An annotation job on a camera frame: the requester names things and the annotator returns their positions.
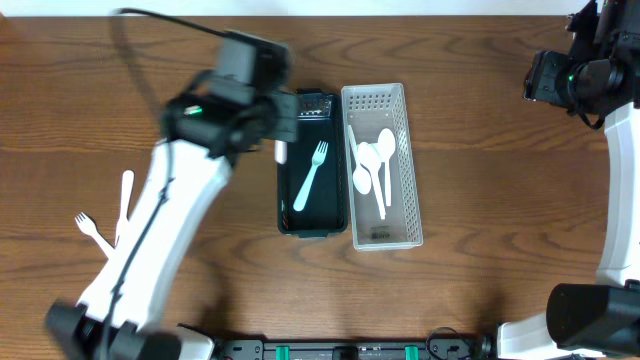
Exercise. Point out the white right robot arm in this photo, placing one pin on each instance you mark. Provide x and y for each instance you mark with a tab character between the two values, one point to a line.
599	320

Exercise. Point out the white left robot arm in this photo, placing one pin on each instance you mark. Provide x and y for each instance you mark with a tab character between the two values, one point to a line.
119	315

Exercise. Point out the mint green plastic utensil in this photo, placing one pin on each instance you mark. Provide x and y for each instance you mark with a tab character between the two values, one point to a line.
317	160

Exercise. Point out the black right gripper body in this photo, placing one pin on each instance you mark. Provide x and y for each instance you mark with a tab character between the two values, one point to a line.
542	78

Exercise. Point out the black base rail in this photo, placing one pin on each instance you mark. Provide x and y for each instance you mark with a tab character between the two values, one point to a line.
445	347

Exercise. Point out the clear perforated plastic basket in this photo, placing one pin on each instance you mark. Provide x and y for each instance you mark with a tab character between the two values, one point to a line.
369	109

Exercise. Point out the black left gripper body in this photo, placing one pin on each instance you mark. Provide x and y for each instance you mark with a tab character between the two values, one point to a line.
286	117

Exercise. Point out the white plastic fork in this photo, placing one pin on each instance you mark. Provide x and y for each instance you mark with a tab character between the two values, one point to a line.
88	227
127	183

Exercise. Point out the dark green plastic tray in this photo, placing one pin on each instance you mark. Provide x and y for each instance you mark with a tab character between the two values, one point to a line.
326	210

